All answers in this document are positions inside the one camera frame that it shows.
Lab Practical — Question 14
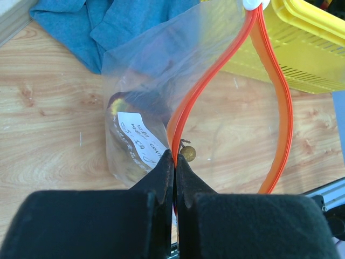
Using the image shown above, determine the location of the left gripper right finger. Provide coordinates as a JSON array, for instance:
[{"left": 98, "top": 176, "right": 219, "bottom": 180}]
[{"left": 175, "top": 155, "right": 339, "bottom": 258}]

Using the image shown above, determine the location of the green grape bunch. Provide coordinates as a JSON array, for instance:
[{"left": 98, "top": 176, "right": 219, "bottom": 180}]
[{"left": 179, "top": 139, "right": 196, "bottom": 162}]

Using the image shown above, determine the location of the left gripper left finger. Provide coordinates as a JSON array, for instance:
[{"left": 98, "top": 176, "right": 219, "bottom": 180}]
[{"left": 1, "top": 150, "right": 174, "bottom": 258}]

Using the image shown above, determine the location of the yellow plastic basket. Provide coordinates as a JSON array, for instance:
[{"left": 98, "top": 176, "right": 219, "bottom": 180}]
[{"left": 220, "top": 0, "right": 345, "bottom": 95}]

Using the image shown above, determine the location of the clear zip top bag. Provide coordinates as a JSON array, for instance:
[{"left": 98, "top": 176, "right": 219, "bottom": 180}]
[{"left": 102, "top": 1, "right": 293, "bottom": 194}]

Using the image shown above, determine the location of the blue grey cloth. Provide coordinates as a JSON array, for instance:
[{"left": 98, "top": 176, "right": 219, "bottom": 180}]
[{"left": 30, "top": 0, "right": 199, "bottom": 74}]

